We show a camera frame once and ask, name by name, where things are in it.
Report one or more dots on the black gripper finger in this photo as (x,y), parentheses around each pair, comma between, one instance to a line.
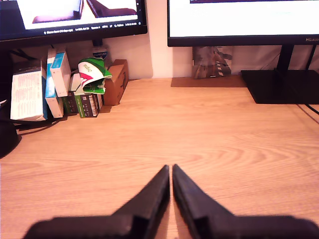
(192,201)
(152,206)

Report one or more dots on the green black printed box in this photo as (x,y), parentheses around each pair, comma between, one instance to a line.
(86,105)

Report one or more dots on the brown flat mat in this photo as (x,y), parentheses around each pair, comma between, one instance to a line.
(204,81)

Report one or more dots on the brown cardboard box sunglasses print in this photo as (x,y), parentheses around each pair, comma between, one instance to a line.
(115,82)

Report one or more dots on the dark green box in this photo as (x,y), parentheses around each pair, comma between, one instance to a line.
(69,105)

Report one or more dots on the grey plant picture card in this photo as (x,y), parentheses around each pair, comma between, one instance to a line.
(211,62)

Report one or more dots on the pale green white box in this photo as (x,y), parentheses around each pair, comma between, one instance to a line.
(74,83)

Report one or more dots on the green white crumpled packet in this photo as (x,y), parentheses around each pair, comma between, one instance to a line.
(93,72)

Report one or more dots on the tall blue white box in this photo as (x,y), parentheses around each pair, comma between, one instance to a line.
(51,89)

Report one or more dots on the black round base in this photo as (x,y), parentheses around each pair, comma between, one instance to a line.
(8,142)

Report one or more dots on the white box blue corner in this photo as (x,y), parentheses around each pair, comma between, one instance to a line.
(61,74)

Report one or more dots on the small Cuticura bottle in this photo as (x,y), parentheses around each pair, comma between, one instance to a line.
(99,54)

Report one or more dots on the large white printed box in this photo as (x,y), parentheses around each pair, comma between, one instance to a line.
(26,97)

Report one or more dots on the black Huawei computer monitor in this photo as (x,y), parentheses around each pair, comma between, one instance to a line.
(236,22)

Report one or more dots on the black monitor with code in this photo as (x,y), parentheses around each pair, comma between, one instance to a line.
(62,35)

